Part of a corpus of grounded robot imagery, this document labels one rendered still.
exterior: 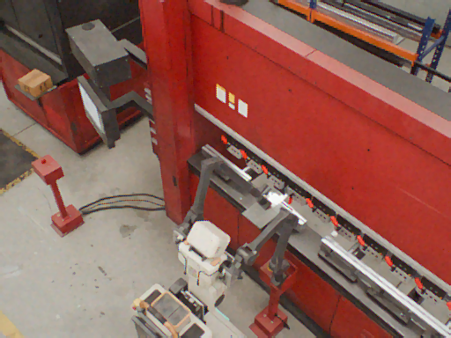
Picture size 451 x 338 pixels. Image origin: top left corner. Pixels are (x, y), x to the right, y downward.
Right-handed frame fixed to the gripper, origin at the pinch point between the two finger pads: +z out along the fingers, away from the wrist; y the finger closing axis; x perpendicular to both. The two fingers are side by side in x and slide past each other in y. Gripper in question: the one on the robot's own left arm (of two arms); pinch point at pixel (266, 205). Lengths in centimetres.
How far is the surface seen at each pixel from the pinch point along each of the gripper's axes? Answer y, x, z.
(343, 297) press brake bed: -76, 14, 21
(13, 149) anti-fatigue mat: 286, 117, 52
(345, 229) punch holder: -59, -18, -18
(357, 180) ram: -58, -38, -57
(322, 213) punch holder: -41.2, -17.3, -17.7
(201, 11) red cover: 70, -59, -104
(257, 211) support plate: 1.1, 7.5, -2.4
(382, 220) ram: -79, -31, -43
